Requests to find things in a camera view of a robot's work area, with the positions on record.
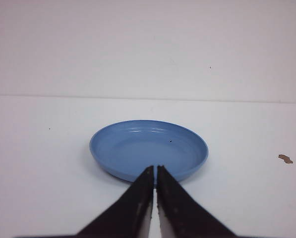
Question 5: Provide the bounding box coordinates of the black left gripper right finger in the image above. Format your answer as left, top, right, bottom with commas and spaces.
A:
156, 166, 237, 238

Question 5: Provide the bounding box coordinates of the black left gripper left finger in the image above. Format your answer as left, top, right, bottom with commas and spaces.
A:
76, 166, 154, 238

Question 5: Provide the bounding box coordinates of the blue round plate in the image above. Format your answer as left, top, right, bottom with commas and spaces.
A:
89, 120, 209, 182

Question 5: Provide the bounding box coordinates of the small brown scrap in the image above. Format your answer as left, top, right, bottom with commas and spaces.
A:
278, 154, 294, 164

